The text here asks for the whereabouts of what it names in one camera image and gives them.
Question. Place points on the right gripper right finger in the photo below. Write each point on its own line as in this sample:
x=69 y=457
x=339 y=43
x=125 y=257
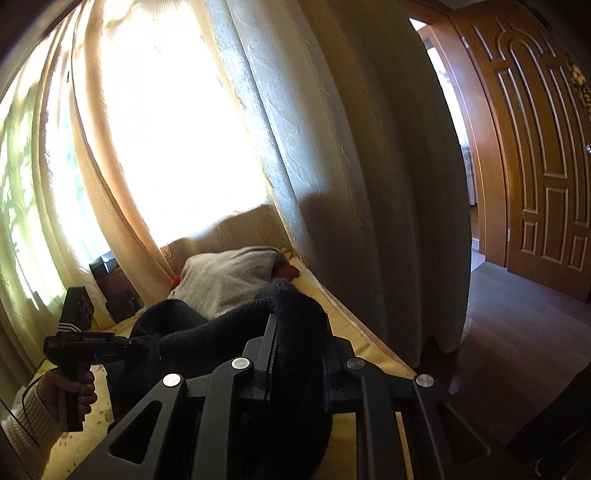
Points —
x=405 y=428

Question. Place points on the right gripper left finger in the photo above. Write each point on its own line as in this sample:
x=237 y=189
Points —
x=209 y=427

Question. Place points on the black knit sweater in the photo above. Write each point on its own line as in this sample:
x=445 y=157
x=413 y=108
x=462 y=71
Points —
x=290 y=439

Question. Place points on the left forearm cream sleeve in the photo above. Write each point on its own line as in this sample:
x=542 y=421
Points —
x=32 y=432

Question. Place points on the person's left hand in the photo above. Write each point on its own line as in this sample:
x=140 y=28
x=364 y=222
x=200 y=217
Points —
x=53 y=382

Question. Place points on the dark wooden nightstand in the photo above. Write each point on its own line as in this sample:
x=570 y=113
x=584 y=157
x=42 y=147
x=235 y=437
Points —
x=122 y=300

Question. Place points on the black box on nightstand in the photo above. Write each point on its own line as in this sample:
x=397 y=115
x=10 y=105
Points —
x=104 y=265

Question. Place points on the yellow patterned bed sheet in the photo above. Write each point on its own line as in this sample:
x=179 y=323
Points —
x=340 y=460

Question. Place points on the grey folded garment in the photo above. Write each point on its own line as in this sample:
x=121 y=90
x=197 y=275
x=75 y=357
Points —
x=215 y=283

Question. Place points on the cream patterned curtain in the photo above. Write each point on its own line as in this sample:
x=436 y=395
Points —
x=171 y=128

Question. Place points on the brown wooden door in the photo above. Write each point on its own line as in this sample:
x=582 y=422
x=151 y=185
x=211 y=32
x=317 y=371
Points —
x=544 y=133

